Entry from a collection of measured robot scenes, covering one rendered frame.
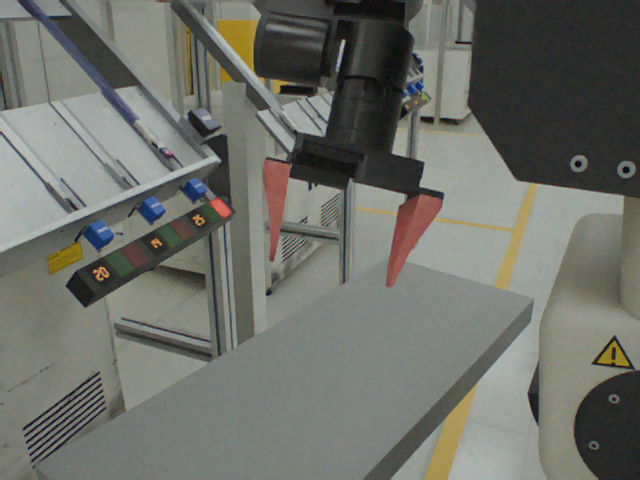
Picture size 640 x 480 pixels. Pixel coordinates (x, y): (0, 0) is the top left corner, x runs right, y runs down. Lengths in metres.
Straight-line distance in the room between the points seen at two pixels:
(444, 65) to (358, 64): 4.82
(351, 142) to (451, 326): 0.37
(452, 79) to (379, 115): 4.83
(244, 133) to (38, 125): 0.55
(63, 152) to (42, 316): 0.44
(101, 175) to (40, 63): 2.50
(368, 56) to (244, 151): 0.89
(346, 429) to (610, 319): 0.29
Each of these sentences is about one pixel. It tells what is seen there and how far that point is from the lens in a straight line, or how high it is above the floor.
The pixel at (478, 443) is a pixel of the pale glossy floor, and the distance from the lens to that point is 1.53.
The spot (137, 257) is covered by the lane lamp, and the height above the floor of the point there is 0.66.
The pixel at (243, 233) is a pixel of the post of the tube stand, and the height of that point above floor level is 0.47.
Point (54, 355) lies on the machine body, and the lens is 1.29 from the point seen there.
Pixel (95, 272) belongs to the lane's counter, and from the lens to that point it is 0.80.
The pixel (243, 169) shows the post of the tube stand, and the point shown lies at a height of 0.63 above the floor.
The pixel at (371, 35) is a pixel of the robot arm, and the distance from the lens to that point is 0.49.
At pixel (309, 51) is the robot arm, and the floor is 0.94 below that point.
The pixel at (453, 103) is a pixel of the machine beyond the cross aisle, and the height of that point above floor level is 0.19.
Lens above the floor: 0.98
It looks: 22 degrees down
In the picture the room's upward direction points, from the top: straight up
